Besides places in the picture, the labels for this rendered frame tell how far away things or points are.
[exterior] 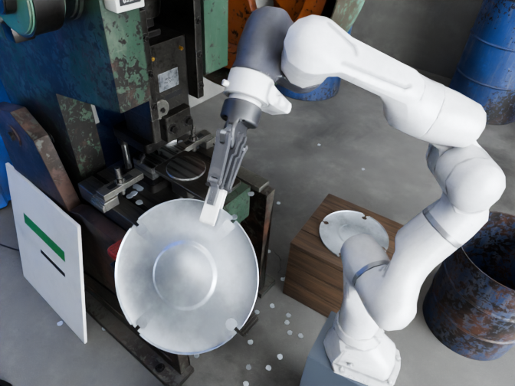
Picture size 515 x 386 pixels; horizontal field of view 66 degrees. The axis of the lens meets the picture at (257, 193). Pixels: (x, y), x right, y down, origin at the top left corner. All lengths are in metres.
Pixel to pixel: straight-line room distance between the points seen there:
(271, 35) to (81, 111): 0.75
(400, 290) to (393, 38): 3.64
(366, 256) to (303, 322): 0.89
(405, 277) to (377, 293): 0.07
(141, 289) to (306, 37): 0.55
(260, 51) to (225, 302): 0.46
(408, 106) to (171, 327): 0.59
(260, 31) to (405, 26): 3.61
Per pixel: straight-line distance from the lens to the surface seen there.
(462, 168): 0.83
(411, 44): 4.34
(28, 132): 1.43
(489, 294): 1.67
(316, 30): 0.69
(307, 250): 1.62
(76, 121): 1.35
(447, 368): 1.93
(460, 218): 0.93
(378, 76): 0.72
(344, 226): 1.74
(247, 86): 0.74
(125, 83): 1.01
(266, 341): 1.78
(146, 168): 1.31
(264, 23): 0.78
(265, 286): 1.89
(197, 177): 1.24
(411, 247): 0.94
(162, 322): 0.81
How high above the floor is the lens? 1.56
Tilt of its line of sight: 41 degrees down
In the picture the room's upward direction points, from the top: 4 degrees clockwise
